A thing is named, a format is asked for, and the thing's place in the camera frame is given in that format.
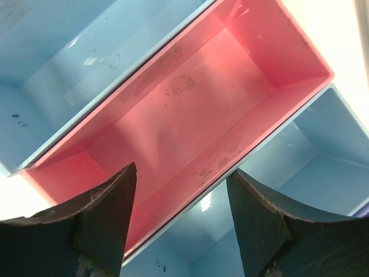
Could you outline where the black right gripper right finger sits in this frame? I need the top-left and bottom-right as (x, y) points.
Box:
(227, 170), (368, 276)

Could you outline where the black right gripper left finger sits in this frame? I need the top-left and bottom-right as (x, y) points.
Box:
(1, 163), (137, 276)

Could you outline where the teal blue drawer box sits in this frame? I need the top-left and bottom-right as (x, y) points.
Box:
(121, 85), (368, 276)

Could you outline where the purple drawer box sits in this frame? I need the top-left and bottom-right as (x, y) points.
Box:
(353, 202), (369, 218)

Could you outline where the pink drawer box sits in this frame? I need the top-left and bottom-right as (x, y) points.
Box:
(23, 1), (333, 254)

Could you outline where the light blue drawer box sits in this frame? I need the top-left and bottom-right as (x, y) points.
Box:
(1, 1), (210, 176)

